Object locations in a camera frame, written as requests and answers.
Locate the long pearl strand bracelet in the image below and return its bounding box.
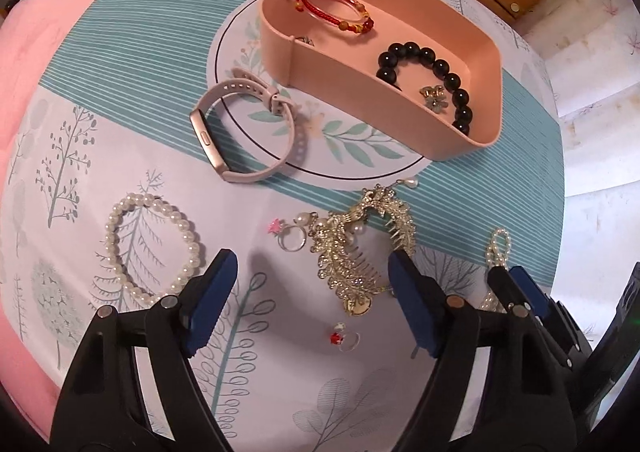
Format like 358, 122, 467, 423
480, 226, 513, 312

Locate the ring with red charm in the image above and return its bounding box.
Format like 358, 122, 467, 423
328, 322, 362, 354

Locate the gold rhinestone hair comb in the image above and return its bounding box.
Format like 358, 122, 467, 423
304, 178, 418, 316

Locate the white pearl bracelet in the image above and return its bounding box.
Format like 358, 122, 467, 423
103, 192, 204, 307

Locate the flower earring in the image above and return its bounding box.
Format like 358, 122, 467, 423
419, 85, 448, 114
295, 36, 314, 47

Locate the ring with pink star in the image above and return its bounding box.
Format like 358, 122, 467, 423
267, 211, 314, 253

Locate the black bead bracelet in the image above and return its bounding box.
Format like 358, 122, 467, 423
375, 40, 474, 137

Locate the pink smart watch band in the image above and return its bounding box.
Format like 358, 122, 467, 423
188, 67, 307, 184

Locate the red string bead bracelet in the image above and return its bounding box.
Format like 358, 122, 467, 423
292, 0, 377, 36

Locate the tree print tablecloth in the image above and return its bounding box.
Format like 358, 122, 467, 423
17, 0, 564, 451

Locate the white floral curtain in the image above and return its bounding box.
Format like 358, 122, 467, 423
516, 0, 639, 344

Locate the pink rectangular tray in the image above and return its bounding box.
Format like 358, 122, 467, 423
258, 0, 504, 162

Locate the pink blanket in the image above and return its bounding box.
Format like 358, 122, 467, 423
1, 0, 96, 451

